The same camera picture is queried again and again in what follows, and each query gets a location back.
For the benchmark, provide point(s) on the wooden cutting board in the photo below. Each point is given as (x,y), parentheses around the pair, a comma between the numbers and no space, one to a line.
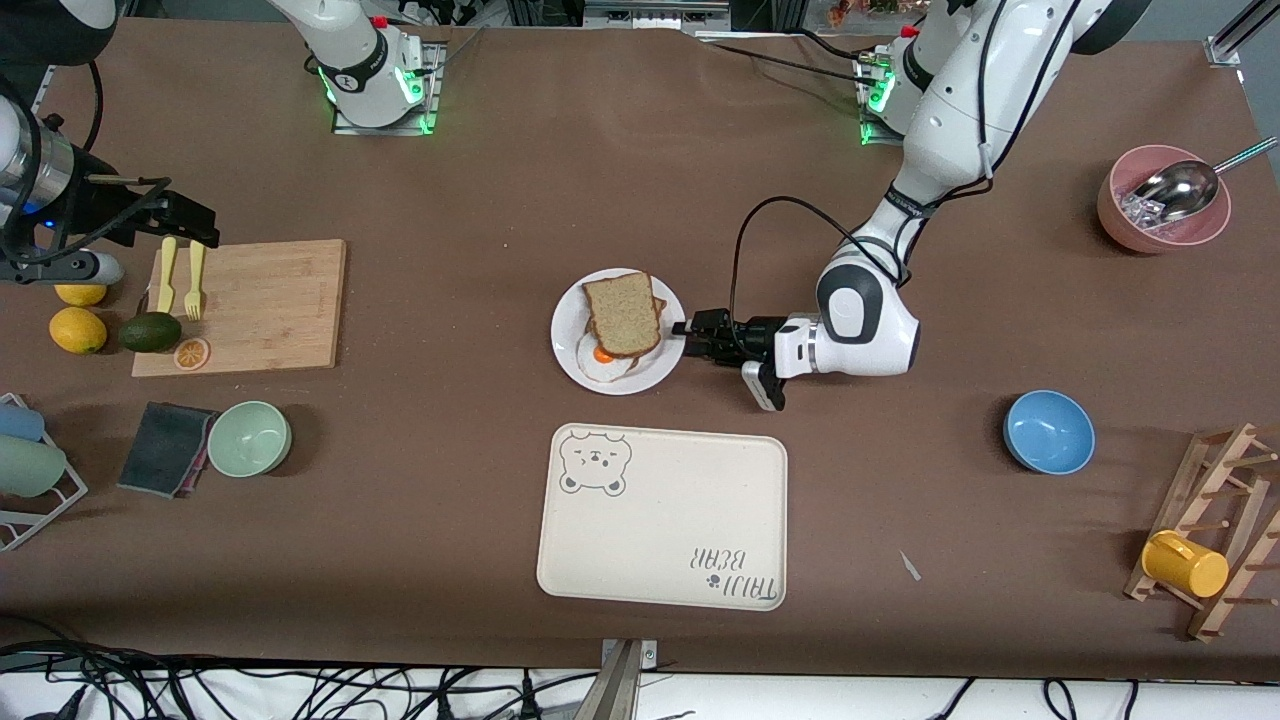
(270,310)

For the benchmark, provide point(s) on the pink bowl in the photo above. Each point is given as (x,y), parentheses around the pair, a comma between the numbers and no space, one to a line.
(1125,225)

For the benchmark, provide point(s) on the pale green bowl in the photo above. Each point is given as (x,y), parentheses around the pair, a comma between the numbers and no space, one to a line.
(250,440)

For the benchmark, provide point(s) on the small grey paper scrap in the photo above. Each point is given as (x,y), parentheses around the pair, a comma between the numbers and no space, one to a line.
(910,566)

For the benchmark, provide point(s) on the bread slice without egg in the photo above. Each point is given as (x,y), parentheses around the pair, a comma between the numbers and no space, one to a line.
(622,312)

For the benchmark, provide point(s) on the fried egg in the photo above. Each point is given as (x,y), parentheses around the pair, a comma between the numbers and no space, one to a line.
(600,368)

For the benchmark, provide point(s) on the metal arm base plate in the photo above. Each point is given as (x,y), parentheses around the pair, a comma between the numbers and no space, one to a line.
(866,135)
(430,100)

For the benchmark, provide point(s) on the white round plate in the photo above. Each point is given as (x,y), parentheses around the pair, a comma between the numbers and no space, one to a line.
(570,350)

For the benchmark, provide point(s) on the pale green cup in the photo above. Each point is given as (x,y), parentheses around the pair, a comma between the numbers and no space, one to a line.
(30,466)

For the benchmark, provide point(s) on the metal scoop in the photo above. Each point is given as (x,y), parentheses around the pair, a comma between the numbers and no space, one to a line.
(1180,190)

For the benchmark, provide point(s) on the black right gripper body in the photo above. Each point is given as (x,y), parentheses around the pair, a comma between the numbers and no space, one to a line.
(103,214)

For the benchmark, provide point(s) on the yellow plastic knife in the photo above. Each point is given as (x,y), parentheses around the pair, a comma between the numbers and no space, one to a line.
(166,280)

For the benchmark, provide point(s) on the yellow plastic fork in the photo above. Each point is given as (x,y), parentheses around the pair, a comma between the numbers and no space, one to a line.
(195,290)

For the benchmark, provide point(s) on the dark grey folded cloth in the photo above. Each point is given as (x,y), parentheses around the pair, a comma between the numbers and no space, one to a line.
(160,450)

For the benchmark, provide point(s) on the pale blue cup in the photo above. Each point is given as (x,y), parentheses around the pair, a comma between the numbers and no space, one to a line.
(20,421)

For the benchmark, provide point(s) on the metal table edge bracket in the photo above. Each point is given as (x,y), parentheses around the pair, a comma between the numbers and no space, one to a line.
(625,680)

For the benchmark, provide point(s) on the wooden mug rack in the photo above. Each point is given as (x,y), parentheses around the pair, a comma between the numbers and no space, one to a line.
(1230,470)

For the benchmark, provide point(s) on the aluminium frame bar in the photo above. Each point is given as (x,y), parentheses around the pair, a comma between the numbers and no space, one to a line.
(1235,35)

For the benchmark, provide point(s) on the blue bowl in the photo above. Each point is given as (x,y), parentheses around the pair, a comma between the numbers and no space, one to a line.
(1050,433)

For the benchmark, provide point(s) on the clear ice cube pile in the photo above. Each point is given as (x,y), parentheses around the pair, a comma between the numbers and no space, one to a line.
(1150,215)

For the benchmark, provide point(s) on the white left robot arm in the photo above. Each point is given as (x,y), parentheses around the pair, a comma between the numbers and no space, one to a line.
(870,320)

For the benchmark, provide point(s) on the cream bear print tray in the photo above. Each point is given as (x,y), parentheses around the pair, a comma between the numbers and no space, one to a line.
(660,520)

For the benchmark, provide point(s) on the green avocado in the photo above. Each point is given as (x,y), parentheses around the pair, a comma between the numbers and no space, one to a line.
(150,333)

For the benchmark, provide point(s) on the orange slice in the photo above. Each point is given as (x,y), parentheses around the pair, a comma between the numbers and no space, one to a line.
(192,354)

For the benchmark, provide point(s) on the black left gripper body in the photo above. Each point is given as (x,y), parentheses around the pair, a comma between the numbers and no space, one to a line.
(755,337)

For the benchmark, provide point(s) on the yellow lemon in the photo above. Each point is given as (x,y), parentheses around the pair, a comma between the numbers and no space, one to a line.
(80,296)
(78,331)

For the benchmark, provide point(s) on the yellow mug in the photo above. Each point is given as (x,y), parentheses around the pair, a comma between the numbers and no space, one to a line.
(1185,565)

